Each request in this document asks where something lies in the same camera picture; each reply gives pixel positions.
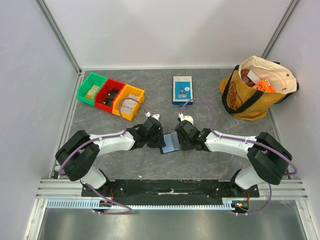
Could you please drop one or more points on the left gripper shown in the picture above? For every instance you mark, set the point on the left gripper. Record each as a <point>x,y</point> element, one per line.
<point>160,142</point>

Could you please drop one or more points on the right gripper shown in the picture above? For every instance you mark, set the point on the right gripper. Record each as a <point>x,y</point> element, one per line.
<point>181,135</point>

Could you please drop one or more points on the black card holder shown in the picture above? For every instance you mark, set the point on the black card holder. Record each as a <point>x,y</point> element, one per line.
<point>171,143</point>

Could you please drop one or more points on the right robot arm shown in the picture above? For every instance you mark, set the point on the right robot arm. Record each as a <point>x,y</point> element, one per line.
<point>268,158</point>

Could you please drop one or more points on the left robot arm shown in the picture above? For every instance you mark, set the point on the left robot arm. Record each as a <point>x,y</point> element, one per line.
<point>76,157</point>

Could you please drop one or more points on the plastic bags in yellow bin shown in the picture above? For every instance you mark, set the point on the plastic bags in yellow bin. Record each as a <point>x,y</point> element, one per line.
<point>128,104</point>

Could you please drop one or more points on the blue white box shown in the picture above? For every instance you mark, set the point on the blue white box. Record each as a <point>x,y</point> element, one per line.
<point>182,90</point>

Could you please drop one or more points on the yellow plastic bin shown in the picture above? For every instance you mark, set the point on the yellow plastic bin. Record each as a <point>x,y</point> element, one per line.
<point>128,89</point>

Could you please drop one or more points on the black parts in red bin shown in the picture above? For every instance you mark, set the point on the black parts in red bin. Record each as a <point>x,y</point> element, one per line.
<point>108,100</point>

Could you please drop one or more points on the red plastic bin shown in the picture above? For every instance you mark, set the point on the red plastic bin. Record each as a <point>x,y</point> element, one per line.
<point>108,85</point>

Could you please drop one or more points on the yellow canvas tote bag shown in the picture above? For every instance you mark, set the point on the yellow canvas tote bag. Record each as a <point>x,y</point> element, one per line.
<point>241,100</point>

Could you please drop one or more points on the tan blocks in green bin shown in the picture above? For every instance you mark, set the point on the tan blocks in green bin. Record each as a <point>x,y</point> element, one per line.
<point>92,91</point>

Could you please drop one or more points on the orange box in bag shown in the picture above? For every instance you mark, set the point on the orange box in bag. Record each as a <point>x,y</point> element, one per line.
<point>264,86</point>

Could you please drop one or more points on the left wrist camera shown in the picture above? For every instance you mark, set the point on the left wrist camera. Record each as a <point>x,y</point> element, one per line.
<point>155,116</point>

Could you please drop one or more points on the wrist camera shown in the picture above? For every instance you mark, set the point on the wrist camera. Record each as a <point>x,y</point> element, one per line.
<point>182,117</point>
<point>155,116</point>

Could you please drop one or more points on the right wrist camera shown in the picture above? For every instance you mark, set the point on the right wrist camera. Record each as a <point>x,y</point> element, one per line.
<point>182,117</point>

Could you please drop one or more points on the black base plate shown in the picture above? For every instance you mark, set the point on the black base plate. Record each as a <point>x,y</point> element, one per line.
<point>173,192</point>

